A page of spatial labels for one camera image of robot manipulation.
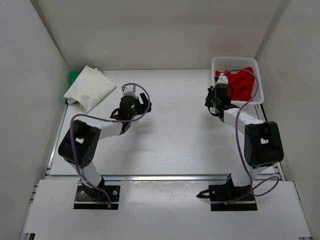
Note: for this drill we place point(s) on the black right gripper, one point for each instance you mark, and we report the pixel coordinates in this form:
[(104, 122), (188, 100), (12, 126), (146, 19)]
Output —
[(213, 92)]

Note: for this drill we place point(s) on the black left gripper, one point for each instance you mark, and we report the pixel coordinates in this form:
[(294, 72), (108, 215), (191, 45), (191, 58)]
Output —
[(141, 106)]

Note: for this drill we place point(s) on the red t shirt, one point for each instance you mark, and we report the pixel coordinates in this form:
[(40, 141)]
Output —
[(241, 84)]

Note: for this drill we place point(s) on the white t shirt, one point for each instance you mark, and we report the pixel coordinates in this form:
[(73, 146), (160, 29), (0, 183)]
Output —
[(89, 89)]

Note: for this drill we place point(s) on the green t shirt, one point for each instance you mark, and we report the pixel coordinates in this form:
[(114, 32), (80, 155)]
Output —
[(73, 76)]

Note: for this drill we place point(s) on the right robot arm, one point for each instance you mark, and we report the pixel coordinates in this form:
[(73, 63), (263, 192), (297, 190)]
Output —
[(262, 147)]

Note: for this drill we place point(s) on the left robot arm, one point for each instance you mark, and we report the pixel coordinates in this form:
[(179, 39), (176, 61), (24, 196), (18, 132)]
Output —
[(79, 145)]

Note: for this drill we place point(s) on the white plastic basket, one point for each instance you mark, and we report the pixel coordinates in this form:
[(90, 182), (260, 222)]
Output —
[(233, 64)]

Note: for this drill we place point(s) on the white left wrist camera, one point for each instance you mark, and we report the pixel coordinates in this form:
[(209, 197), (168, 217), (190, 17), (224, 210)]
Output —
[(129, 90)]

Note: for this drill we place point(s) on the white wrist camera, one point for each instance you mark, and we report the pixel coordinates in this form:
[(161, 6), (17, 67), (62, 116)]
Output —
[(129, 90), (221, 79)]

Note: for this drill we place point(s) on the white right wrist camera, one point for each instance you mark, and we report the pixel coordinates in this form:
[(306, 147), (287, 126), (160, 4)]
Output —
[(221, 79)]

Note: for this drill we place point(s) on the aluminium table rail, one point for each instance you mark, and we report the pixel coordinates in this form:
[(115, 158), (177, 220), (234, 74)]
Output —
[(170, 177)]

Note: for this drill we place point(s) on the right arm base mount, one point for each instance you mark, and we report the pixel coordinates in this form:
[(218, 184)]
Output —
[(229, 198)]

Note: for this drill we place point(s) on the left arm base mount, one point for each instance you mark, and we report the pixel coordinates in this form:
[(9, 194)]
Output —
[(87, 198)]

